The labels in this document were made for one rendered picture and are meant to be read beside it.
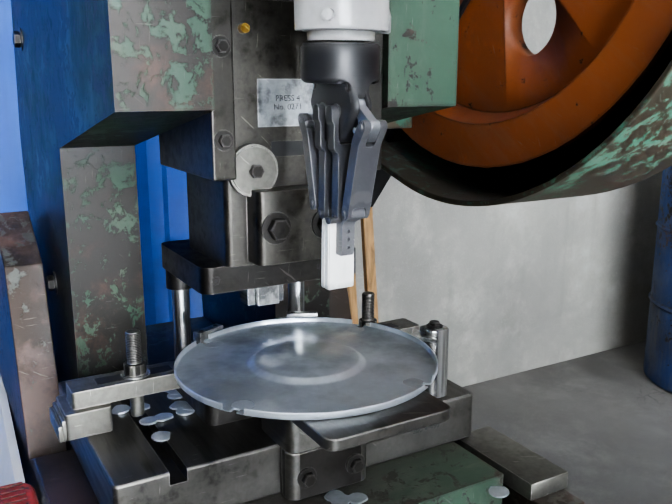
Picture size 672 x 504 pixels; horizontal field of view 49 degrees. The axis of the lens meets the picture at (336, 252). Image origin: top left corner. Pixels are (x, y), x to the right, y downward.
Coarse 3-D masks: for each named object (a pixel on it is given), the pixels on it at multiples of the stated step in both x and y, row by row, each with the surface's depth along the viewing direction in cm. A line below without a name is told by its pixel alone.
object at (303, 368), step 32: (288, 320) 96; (320, 320) 96; (192, 352) 85; (224, 352) 85; (256, 352) 85; (288, 352) 84; (320, 352) 84; (352, 352) 84; (384, 352) 85; (416, 352) 85; (192, 384) 76; (224, 384) 76; (256, 384) 76; (288, 384) 76; (320, 384) 76; (352, 384) 76; (384, 384) 76; (256, 416) 69; (288, 416) 68; (320, 416) 68
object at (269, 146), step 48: (240, 0) 75; (288, 0) 82; (240, 48) 76; (288, 48) 78; (240, 96) 77; (288, 96) 79; (240, 144) 78; (288, 144) 81; (192, 192) 87; (240, 192) 78; (288, 192) 78; (192, 240) 89; (240, 240) 80; (288, 240) 80
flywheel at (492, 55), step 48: (480, 0) 104; (576, 0) 90; (624, 0) 84; (480, 48) 106; (528, 48) 102; (576, 48) 91; (624, 48) 81; (480, 96) 107; (528, 96) 98; (576, 96) 87; (624, 96) 82; (432, 144) 112; (480, 144) 103; (528, 144) 95; (576, 144) 91
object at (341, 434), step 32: (352, 416) 69; (384, 416) 69; (416, 416) 69; (448, 416) 71; (288, 448) 78; (320, 448) 79; (352, 448) 81; (288, 480) 78; (320, 480) 80; (352, 480) 82
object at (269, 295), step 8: (256, 288) 89; (264, 288) 89; (272, 288) 90; (280, 288) 91; (240, 296) 91; (248, 296) 89; (256, 296) 89; (264, 296) 89; (272, 296) 90; (280, 296) 91; (248, 304) 89; (256, 304) 90; (264, 304) 90
